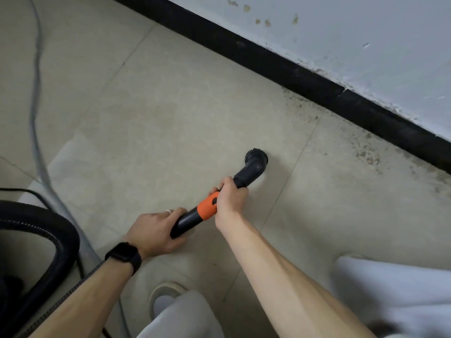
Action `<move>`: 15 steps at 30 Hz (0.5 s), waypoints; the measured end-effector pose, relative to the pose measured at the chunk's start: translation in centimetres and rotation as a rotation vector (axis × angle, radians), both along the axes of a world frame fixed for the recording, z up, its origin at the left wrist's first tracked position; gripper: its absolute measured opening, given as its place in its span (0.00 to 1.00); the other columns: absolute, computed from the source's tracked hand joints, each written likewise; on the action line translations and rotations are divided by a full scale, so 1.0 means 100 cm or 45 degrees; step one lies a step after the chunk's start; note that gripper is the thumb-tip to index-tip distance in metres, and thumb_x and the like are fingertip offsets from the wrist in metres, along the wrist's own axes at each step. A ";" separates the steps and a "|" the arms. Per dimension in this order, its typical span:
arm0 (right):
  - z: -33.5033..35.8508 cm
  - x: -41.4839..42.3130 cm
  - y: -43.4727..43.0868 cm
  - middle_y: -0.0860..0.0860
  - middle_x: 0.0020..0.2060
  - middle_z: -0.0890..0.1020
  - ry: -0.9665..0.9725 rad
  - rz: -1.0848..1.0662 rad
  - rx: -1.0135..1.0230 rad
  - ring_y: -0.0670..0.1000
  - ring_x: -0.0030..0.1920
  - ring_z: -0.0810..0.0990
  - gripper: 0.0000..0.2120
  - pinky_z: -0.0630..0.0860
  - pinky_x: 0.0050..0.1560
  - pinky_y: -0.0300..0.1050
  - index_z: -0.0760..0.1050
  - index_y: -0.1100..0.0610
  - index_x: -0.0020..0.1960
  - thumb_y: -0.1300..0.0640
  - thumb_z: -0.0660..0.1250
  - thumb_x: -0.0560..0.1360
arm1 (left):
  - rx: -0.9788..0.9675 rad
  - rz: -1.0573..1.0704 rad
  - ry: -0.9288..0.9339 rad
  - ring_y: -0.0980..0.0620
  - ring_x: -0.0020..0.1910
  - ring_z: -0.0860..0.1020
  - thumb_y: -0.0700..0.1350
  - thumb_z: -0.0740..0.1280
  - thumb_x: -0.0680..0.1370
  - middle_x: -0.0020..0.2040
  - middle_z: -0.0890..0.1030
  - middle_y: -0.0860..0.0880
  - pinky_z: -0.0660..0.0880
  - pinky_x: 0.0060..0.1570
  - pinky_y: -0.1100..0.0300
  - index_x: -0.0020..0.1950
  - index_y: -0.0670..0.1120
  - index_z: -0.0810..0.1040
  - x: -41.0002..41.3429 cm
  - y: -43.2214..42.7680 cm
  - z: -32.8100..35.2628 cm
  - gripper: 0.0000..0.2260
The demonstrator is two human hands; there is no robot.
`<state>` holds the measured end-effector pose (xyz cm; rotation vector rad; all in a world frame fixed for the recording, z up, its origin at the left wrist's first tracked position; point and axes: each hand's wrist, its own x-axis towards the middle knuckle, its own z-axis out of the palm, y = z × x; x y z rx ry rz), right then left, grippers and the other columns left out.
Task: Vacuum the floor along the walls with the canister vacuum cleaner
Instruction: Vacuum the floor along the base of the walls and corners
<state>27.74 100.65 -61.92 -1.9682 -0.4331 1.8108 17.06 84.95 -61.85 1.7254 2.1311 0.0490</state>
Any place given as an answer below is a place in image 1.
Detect person's left hand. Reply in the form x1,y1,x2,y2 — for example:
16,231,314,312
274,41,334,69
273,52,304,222
121,207,189,261

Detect person's right hand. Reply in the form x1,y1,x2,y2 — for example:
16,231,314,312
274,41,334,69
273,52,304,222
207,176,250,232

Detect black vacuum hose with nozzle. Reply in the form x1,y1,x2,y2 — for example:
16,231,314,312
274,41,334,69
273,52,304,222
0,148,270,338

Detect black power cord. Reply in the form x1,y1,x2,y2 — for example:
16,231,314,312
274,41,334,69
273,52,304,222
0,187,114,338

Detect grey vacuum cleaner orange knobs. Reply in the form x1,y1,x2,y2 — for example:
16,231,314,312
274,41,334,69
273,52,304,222
0,228,60,314

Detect grey cable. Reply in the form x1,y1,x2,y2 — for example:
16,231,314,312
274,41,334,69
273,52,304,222
26,0,132,338

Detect person's left forearm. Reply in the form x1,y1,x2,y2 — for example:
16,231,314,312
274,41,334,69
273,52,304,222
30,258,135,338

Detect person's right forearm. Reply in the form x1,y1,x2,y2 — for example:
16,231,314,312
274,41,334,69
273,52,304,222
218,213,378,338

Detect black smartwatch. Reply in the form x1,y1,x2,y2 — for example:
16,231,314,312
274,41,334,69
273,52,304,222
104,241,143,277

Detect black baseboard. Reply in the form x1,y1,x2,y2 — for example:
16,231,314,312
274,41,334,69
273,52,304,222
107,0,451,175

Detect light grey trousers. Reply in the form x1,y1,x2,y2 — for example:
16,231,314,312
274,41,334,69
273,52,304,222
136,256,451,338

